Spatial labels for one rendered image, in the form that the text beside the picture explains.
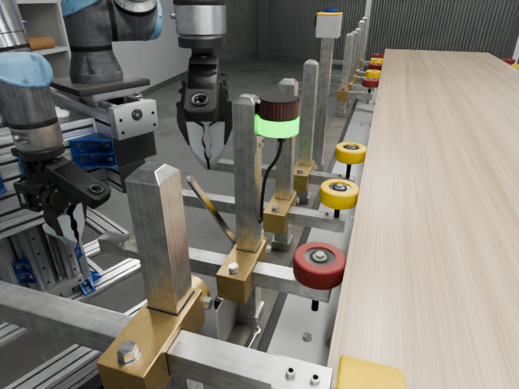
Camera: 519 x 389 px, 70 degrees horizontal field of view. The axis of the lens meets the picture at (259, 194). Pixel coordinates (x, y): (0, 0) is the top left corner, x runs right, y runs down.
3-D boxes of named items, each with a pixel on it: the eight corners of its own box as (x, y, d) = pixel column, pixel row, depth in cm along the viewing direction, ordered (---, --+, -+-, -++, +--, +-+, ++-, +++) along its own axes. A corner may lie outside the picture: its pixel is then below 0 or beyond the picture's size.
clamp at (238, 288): (216, 298, 61) (215, 274, 59) (245, 251, 72) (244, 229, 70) (249, 306, 59) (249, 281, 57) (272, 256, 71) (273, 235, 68)
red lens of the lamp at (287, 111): (252, 118, 51) (251, 102, 50) (264, 107, 56) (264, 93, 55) (293, 122, 50) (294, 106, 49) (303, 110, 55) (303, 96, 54)
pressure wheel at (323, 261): (285, 320, 60) (288, 264, 54) (296, 288, 66) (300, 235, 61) (335, 333, 58) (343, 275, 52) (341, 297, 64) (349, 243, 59)
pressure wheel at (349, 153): (345, 192, 99) (351, 152, 94) (326, 181, 105) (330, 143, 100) (367, 186, 103) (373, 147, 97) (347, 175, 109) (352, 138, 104)
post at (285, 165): (273, 268, 97) (277, 79, 74) (276, 260, 99) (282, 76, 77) (286, 271, 96) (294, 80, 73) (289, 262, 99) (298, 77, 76)
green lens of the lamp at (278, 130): (252, 135, 52) (252, 120, 51) (264, 123, 57) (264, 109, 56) (293, 140, 51) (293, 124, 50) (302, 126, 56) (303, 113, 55)
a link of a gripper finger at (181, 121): (208, 141, 63) (205, 90, 59) (208, 145, 61) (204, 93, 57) (181, 142, 63) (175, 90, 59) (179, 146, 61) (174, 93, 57)
